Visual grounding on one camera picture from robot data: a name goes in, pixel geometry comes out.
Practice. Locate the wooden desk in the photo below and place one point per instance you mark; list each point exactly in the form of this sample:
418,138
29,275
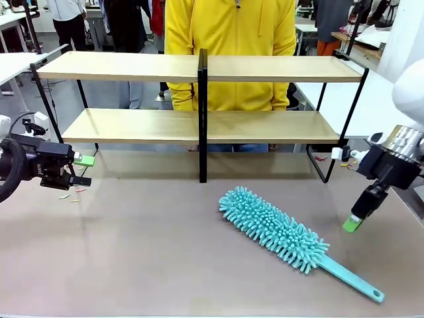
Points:
367,49

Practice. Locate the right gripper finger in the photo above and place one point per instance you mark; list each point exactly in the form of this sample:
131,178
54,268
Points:
359,207
374,205

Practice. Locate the green paper scrap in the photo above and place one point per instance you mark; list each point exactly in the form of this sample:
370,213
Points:
64,197

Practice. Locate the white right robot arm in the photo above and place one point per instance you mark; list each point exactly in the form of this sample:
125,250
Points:
407,89

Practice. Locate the two-tier wooden shelf rack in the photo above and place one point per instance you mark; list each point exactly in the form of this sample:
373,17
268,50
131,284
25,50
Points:
200,149

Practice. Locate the person's right forearm yellow sleeve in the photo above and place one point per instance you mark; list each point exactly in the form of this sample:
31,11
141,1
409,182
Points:
182,99

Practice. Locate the white table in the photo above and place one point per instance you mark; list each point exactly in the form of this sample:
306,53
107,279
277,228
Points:
13,68
331,109
13,20

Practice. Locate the person with orange trousers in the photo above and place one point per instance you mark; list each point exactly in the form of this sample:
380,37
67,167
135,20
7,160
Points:
331,26

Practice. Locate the red paper scrap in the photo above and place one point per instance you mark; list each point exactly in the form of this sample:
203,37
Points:
320,158

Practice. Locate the teal chenille duster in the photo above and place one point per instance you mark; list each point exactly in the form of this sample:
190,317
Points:
265,222

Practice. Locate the person in white shirt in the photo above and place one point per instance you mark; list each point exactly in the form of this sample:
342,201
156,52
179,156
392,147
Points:
68,23

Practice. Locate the light wooden shelf board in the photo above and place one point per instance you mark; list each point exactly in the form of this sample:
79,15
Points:
271,127
116,66
132,127
281,68

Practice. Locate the black stand pole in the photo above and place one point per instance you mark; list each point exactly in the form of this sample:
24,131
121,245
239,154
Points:
354,30
31,30

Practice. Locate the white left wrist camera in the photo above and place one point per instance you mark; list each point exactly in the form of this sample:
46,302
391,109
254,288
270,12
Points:
41,123

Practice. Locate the person in yellow hoodie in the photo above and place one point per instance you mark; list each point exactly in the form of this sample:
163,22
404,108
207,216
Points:
232,30

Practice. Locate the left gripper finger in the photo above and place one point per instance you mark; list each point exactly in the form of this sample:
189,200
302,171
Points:
81,181
84,160

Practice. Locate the person in dark clothes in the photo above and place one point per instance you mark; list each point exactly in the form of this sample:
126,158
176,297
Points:
127,23

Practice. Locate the black metal shelf frame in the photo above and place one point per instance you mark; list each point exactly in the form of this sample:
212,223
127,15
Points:
354,99

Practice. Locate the pink paper scrap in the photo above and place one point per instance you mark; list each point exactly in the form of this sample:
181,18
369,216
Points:
81,189

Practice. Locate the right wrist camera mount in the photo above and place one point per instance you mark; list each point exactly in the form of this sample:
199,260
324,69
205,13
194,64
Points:
336,154

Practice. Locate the person in red top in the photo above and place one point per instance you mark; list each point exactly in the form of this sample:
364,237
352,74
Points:
157,16

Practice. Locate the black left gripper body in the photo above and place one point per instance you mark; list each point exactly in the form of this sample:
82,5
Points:
53,162

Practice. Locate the person's left forearm yellow sleeve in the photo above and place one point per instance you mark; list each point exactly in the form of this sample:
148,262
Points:
280,99

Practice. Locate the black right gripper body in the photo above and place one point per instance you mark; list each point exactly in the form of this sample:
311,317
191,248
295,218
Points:
391,169

